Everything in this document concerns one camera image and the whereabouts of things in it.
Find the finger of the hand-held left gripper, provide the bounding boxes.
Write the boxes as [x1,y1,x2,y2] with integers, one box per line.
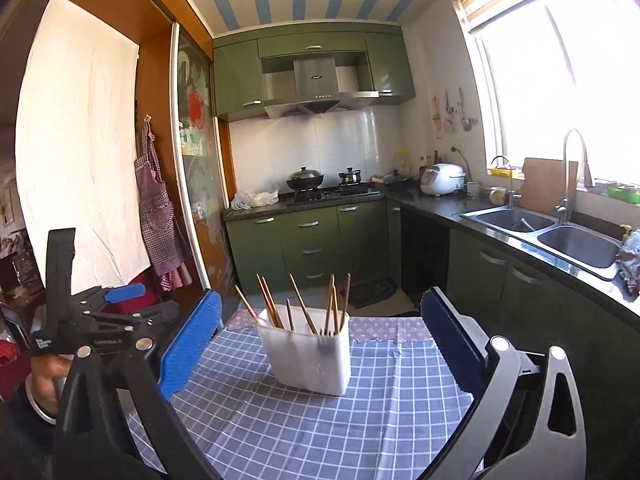
[46,228,76,331]
[70,284,147,313]

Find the bunch of wooden chopsticks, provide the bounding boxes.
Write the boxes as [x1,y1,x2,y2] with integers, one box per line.
[235,272,352,338]

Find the yellow basket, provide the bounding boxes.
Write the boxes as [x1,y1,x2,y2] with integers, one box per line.
[489,155,523,178]

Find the printed sliding glass door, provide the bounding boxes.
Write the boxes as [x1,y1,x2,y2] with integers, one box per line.
[170,22,236,306]

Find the black gas stove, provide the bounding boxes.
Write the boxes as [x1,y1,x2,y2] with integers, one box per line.
[287,186,383,206]

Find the green bowl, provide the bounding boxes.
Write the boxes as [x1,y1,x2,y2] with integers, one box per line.
[605,182,640,206]

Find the dark red chair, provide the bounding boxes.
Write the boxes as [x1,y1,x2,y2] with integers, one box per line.
[107,269,168,307]

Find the steel kitchen faucet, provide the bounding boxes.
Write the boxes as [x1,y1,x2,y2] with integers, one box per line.
[554,128,595,226]

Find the white backdrop sheet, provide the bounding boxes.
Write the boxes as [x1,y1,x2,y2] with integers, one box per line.
[15,0,151,296]

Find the silver bracelet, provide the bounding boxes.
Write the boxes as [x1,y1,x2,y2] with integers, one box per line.
[25,385,58,423]

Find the dark floor mat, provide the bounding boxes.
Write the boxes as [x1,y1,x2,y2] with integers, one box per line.
[350,277,401,311]

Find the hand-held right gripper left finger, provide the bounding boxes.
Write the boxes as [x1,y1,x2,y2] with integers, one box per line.
[50,290,223,480]

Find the black wok with lid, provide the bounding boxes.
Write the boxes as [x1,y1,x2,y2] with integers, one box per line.
[286,166,326,192]

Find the steel double sink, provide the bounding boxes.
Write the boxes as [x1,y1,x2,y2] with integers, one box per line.
[460,205,633,281]

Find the person's left forearm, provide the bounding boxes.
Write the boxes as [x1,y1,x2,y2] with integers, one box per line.
[0,385,66,480]

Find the steel range hood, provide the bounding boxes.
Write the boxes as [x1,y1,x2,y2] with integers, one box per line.
[260,55,381,121]

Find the blue grid tablecloth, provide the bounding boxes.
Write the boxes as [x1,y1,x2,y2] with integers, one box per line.
[127,310,476,480]

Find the hanging wall utensils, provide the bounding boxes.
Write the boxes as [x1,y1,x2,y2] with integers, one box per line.
[430,87,478,138]

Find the white rice cooker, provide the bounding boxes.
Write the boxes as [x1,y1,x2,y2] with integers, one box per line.
[420,162,467,197]

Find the kitchen window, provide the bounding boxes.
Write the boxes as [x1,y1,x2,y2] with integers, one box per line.
[470,0,640,186]

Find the white plastic utensil holder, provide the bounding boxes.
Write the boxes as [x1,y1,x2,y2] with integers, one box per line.
[256,305,351,397]

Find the green wall cabinets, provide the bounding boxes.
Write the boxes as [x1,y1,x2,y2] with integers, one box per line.
[212,30,418,123]

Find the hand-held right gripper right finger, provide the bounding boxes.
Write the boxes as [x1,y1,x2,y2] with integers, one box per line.
[420,287,588,480]

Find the pan with glass lid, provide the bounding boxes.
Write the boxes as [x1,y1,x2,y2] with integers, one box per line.
[371,169,416,187]

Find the white plastic bag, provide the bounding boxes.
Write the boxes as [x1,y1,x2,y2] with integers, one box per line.
[231,187,281,210]

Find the person's left hand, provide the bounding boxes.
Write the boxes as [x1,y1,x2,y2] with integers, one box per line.
[31,355,71,416]

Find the condiment bottles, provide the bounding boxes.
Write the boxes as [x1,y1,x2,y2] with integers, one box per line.
[417,149,443,176]

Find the crumpled foil bag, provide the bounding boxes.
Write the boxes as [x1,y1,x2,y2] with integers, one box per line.
[617,230,640,296]

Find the checkered purple apron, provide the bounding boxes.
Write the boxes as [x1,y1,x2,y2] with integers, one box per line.
[134,117,193,291]

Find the wooden cutting board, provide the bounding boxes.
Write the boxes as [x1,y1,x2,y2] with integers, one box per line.
[515,157,580,216]

